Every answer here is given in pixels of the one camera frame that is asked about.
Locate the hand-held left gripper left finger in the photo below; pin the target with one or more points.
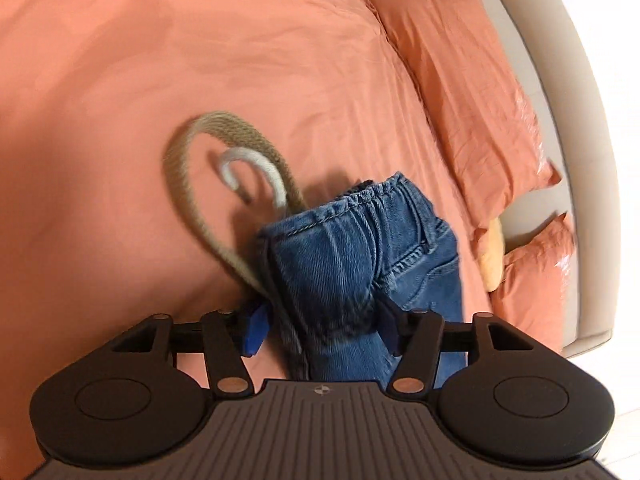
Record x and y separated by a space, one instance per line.
255 329

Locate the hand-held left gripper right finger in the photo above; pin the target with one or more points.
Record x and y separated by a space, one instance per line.
387 329

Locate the blue denim pants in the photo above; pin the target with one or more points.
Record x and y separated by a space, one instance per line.
340 270

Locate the beige woven belt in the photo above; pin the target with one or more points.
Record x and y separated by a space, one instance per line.
176 170

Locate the yellow plush cushion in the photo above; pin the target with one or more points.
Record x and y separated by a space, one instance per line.
492 260

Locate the orange embroidered pillow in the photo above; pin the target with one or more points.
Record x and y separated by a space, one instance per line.
540 280
460 85

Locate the beige padded headboard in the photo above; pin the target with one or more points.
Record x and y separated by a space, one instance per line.
575 160

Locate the orange bed sheet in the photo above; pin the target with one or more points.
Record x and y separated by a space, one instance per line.
125 85

